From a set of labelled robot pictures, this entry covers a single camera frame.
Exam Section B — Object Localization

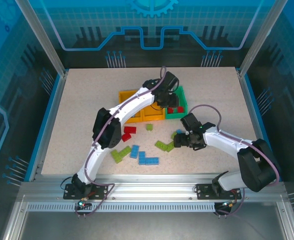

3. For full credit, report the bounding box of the green plastic bin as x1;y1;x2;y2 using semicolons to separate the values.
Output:
164;85;189;120

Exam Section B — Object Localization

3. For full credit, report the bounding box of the yellow plastic bin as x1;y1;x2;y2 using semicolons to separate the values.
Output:
118;89;145;124
141;102;167;123

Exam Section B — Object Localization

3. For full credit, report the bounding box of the aluminium frame post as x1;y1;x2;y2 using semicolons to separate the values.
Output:
238;0;289;78
14;0;69;77

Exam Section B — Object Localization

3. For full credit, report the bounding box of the grey metal bottom tray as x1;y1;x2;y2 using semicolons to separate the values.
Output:
1;193;294;240

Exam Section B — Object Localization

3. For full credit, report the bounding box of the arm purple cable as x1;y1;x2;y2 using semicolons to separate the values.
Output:
188;104;281;217
74;65;168;218

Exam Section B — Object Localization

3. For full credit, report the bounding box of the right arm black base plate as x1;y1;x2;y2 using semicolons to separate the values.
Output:
195;183;243;200

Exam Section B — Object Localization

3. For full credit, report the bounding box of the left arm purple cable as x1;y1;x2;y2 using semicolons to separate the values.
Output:
74;65;168;218

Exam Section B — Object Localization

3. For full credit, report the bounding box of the aluminium front rail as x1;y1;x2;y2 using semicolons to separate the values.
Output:
19;173;287;204

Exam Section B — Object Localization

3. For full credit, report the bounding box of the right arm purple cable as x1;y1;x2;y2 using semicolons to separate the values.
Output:
188;104;281;217

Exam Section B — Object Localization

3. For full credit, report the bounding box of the right connector with yellow plug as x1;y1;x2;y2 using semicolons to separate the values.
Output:
215;201;239;209

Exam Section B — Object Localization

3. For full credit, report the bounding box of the aluminium side rail blue trim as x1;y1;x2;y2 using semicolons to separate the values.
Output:
236;67;284;183
23;71;69;183

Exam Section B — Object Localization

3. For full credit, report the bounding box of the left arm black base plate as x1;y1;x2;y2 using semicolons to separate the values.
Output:
63;183;110;200

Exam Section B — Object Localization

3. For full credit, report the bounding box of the slotted grey cable duct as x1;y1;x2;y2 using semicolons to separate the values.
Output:
26;202;217;213

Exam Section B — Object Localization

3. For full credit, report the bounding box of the left connector with green light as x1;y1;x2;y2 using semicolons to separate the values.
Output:
76;196;92;210

